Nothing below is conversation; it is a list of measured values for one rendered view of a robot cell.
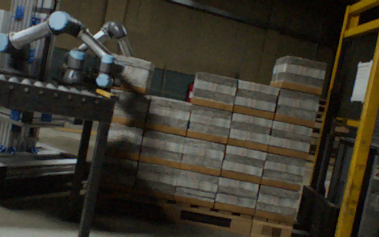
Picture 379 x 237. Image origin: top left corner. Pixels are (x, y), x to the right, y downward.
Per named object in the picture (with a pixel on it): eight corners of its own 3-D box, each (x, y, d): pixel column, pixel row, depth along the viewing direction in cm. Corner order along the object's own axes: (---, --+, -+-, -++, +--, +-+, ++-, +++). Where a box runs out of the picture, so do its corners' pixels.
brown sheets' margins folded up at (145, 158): (100, 174, 330) (112, 110, 327) (245, 201, 335) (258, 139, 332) (90, 185, 291) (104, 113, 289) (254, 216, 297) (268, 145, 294)
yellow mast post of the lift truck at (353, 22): (302, 213, 356) (346, 6, 347) (312, 214, 357) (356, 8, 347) (305, 216, 347) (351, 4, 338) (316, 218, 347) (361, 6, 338)
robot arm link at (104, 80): (110, 74, 245) (108, 89, 246) (113, 75, 256) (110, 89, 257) (97, 72, 245) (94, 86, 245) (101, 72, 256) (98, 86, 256)
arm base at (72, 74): (58, 78, 322) (60, 65, 322) (74, 80, 335) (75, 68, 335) (72, 81, 314) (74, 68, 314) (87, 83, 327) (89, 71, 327)
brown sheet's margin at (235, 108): (226, 108, 330) (227, 103, 330) (262, 116, 331) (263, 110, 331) (233, 111, 292) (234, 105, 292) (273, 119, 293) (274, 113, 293)
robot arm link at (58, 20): (9, 57, 277) (81, 31, 263) (-7, 54, 263) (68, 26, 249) (4, 40, 278) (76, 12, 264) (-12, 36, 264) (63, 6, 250)
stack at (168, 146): (96, 192, 331) (116, 87, 326) (241, 219, 336) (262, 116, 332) (85, 206, 292) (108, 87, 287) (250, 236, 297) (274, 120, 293)
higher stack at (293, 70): (241, 218, 336) (274, 58, 329) (277, 226, 337) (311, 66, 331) (249, 236, 297) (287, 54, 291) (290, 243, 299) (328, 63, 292)
